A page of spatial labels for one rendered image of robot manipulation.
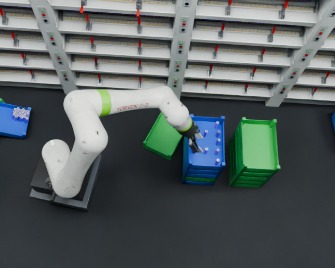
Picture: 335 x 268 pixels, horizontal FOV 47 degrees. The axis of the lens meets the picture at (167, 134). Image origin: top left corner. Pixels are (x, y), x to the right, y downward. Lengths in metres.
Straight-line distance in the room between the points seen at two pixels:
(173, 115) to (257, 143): 0.73
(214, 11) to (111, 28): 0.55
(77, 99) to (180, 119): 0.46
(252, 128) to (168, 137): 0.58
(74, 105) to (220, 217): 1.27
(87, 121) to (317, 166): 1.70
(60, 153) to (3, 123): 0.88
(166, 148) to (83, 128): 1.11
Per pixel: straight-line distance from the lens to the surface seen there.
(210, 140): 2.24
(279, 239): 2.53
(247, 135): 2.30
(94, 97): 1.60
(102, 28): 2.13
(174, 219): 2.42
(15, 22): 2.24
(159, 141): 2.55
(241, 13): 2.01
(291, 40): 2.23
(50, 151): 1.90
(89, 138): 1.49
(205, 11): 1.98
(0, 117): 2.72
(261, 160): 2.27
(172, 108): 1.73
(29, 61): 2.54
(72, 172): 1.70
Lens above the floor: 2.37
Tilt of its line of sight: 66 degrees down
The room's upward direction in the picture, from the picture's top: 8 degrees clockwise
